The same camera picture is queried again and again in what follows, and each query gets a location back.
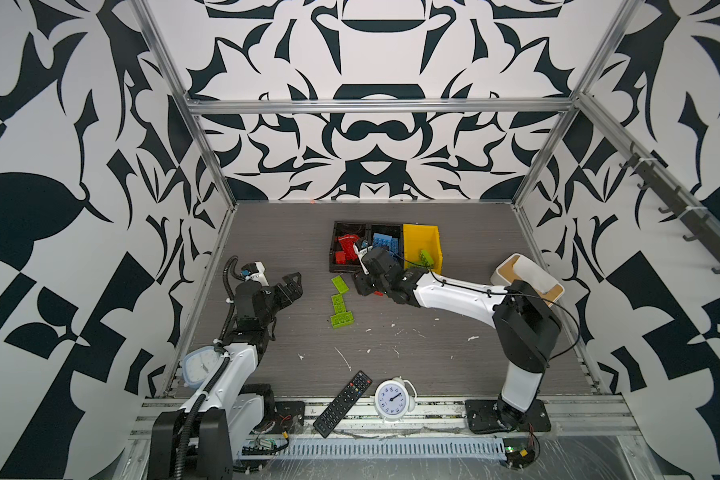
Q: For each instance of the square light blue clock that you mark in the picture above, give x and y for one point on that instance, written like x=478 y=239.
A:
x=197 y=365

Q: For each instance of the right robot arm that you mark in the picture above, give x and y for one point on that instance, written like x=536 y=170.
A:
x=526 y=326

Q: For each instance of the white box wooden lid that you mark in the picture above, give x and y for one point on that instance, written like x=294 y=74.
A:
x=520 y=267

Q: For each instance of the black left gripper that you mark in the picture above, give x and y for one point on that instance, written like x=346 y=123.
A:
x=291 y=289

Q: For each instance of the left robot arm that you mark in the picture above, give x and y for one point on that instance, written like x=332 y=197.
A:
x=205 y=435

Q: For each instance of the green lego brick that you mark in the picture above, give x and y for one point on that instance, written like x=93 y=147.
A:
x=338 y=304
x=342 y=319

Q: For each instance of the left black storage bin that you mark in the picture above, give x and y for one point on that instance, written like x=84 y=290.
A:
x=341 y=228

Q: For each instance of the white alarm clock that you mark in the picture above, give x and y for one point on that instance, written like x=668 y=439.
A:
x=394 y=399

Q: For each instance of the wall hook rail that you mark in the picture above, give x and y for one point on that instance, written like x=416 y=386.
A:
x=677 y=202

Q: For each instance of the white cable duct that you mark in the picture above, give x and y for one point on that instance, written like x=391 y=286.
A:
x=387 y=448

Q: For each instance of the green lego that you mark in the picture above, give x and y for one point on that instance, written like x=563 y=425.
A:
x=426 y=259

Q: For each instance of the green lego plate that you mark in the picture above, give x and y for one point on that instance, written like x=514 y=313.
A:
x=340 y=285

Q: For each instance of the red lego arch piece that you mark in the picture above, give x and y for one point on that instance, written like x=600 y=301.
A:
x=348 y=244

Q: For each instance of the yellow storage bin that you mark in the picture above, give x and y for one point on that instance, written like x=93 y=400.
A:
x=417 y=237

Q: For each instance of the black remote control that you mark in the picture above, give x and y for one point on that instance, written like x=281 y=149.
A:
x=338 y=408

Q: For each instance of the middle black storage bin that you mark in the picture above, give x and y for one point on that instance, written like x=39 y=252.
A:
x=393 y=230

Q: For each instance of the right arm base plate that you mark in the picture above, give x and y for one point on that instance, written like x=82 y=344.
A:
x=497 y=416

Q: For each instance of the black storage bin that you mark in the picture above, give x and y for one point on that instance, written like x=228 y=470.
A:
x=393 y=230
x=341 y=228

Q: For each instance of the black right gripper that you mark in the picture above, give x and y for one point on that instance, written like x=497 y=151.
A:
x=361 y=284

